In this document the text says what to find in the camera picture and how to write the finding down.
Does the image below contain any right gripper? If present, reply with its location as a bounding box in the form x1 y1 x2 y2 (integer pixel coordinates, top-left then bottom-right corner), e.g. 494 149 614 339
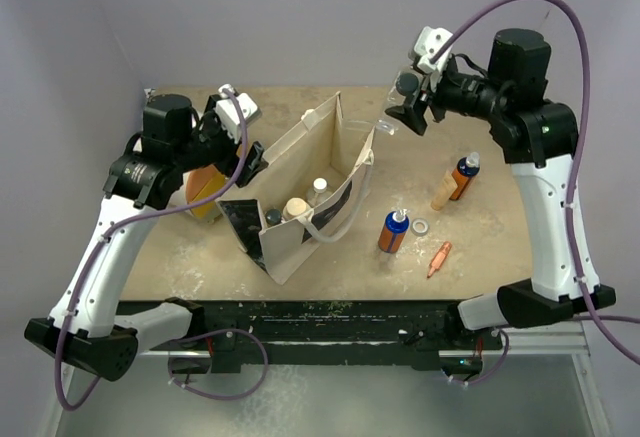
386 57 509 134

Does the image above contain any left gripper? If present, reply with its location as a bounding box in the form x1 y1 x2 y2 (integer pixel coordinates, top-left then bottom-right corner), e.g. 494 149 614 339
174 96 267 186

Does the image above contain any clear square bottle dark cap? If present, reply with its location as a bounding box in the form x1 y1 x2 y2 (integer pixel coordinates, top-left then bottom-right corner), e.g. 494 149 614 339
383 67 427 111

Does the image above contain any small square bottle dark cap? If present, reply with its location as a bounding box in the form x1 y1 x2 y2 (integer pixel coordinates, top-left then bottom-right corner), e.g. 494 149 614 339
265 208 283 227

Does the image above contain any white bottle beige cap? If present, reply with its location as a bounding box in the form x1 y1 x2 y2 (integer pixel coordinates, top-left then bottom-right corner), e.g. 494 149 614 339
282 197 311 221

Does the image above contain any canvas tote bag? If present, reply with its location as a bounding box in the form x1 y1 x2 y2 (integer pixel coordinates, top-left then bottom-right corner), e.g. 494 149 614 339
217 94 376 284

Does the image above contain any small clear bottle white cap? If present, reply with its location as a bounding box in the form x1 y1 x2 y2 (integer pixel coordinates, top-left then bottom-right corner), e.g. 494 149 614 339
306 177 332 208

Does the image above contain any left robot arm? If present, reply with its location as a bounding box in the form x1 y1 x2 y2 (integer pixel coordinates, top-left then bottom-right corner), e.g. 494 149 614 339
24 86 265 381

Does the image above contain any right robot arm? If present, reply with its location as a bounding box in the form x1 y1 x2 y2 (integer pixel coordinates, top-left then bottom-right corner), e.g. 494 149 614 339
385 27 616 348

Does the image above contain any white round container orange lid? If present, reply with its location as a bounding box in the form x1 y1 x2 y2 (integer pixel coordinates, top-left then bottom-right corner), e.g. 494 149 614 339
182 134 230 204

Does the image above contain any beige tube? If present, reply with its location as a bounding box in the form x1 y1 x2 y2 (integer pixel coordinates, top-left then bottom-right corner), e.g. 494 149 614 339
430 171 457 211

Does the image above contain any orange bottle blue pump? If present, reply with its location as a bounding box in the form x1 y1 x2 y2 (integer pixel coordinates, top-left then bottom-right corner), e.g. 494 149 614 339
378 209 410 254

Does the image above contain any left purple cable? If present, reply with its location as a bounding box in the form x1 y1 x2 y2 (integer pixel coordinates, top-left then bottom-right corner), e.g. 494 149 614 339
53 87 271 412

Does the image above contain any purple cable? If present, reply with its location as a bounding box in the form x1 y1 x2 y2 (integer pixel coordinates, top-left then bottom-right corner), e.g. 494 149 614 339
53 87 271 412
432 0 640 388

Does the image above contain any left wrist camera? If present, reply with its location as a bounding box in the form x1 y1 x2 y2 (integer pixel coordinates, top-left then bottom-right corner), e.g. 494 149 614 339
214 84 262 143

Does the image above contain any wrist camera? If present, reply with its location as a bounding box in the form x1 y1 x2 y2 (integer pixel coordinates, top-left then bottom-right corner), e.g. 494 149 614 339
409 26 452 75
214 84 262 143

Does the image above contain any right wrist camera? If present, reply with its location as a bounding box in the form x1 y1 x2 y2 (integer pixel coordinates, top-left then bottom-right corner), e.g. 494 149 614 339
409 26 452 75

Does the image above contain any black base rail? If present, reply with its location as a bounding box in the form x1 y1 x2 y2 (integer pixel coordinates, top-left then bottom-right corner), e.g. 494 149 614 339
157 300 503 374

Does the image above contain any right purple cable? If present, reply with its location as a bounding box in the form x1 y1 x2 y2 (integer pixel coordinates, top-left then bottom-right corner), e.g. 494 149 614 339
432 0 640 388

